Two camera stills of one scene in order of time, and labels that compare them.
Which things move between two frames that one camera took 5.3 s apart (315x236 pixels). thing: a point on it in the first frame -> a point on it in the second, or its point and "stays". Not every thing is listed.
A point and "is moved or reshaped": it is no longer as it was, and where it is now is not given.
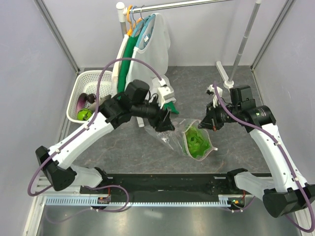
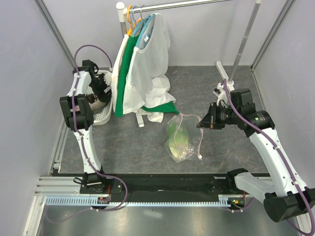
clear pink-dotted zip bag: x=188 y=138 is moved or reshaped
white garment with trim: x=117 y=67 stays
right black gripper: x=210 y=121 stays
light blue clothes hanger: x=141 y=26 stays
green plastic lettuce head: x=196 y=141 -> x=177 y=139
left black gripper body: x=155 y=120 -> x=98 y=85
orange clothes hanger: x=131 y=26 stays
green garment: x=126 y=52 stays
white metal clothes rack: x=123 y=10 stays
